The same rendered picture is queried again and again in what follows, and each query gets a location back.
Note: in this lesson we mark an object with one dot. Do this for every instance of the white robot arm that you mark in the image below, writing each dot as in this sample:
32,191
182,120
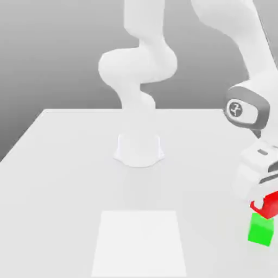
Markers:
139,65

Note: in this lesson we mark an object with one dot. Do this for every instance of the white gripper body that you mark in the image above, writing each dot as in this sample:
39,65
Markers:
249,184

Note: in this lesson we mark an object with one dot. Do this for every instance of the small green cube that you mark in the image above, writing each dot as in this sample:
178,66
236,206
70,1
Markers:
260,231

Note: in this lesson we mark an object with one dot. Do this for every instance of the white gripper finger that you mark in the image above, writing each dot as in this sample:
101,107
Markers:
258,200

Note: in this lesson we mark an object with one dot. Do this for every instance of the small red cube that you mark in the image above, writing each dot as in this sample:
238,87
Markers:
270,205

